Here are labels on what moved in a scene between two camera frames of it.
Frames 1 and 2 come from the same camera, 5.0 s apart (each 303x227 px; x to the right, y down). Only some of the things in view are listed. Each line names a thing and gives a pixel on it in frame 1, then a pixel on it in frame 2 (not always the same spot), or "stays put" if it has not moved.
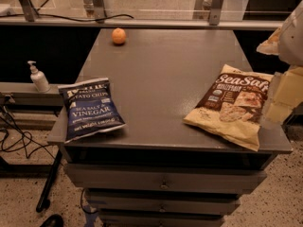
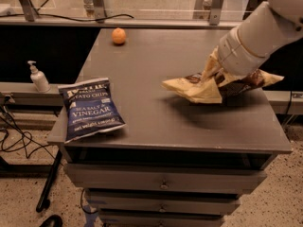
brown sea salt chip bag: (233, 103) to (216, 83)
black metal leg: (44, 201) stays put
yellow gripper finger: (271, 45) to (236, 57)
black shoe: (53, 220) stays put
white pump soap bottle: (39, 78) stays put
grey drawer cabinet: (161, 170) stays put
